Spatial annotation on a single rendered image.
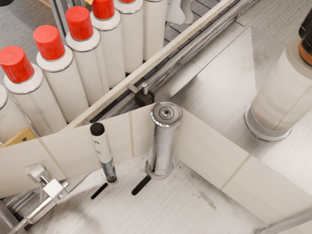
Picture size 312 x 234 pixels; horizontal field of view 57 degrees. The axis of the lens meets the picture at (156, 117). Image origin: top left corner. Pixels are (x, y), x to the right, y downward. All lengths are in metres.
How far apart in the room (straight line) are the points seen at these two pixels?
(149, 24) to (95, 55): 0.14
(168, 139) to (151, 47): 0.27
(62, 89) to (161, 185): 0.22
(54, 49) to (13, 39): 0.40
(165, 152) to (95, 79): 0.18
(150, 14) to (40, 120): 0.26
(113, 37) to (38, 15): 0.39
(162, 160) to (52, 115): 0.18
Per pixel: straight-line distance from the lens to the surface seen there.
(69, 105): 0.50
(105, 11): 0.46
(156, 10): 0.53
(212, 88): 0.61
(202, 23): 0.68
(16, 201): 0.56
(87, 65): 0.47
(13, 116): 0.44
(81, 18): 0.42
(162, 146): 0.38
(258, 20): 0.86
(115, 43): 0.49
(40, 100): 0.44
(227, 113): 0.58
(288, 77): 0.45
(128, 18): 0.50
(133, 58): 0.57
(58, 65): 0.43
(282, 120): 0.52
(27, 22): 0.84
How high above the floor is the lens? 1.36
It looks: 60 degrees down
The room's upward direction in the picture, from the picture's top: 5 degrees clockwise
